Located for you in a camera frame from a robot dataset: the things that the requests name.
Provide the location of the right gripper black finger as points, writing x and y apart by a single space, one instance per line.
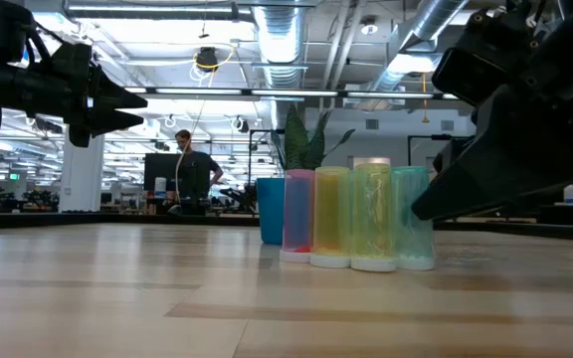
515 159
450 154

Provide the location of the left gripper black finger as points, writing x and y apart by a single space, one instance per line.
115 99
115 122

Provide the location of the teal pill bottle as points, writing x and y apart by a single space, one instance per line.
406 238

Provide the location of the pale yellow-green pill bottle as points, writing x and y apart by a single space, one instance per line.
372 219

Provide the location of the yellow pill bottle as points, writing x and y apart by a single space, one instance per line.
330 214

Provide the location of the pink pill bottle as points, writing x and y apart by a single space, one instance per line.
297 214

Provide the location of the black monitor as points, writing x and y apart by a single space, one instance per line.
159 169

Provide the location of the white canister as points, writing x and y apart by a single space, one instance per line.
570 195
160 188

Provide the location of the white square column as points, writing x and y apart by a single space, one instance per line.
81 179

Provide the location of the person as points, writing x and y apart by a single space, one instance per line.
196 174

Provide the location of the green exit sign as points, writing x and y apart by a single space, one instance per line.
14 176

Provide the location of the black red background robot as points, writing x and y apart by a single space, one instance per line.
239 196

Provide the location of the green snake plant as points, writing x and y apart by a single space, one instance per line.
299 144

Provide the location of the long ceiling light bar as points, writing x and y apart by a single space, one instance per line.
291 93

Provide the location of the blue plastic cup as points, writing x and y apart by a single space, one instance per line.
270 211

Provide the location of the black wide frame stand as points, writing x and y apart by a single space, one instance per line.
423 136

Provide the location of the black table edge rail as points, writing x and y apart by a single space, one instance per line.
67 219

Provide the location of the silver slanted ceiling duct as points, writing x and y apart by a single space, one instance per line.
436 15

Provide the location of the black narrow frame stand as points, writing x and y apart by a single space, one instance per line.
266 130

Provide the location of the silver corrugated ceiling duct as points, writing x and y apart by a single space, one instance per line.
279 45

